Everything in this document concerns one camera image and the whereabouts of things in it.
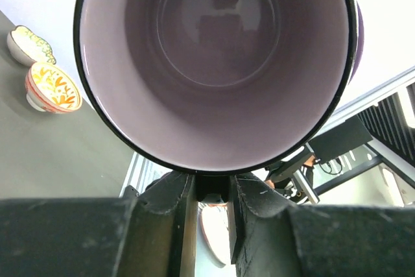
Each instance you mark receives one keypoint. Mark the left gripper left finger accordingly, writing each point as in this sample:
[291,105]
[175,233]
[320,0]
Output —
[149,235]

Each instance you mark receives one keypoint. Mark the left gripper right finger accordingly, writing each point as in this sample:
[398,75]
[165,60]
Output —
[272,236]

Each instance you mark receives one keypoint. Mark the purple mug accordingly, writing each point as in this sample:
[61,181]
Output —
[215,87]

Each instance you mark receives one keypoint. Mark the pink mug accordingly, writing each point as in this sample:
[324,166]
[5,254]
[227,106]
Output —
[215,228]

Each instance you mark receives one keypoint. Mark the orange patterned small bowl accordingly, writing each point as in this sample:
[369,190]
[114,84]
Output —
[49,89]

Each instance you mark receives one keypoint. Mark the green patterned small bowl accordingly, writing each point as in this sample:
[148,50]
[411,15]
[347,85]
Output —
[28,48]

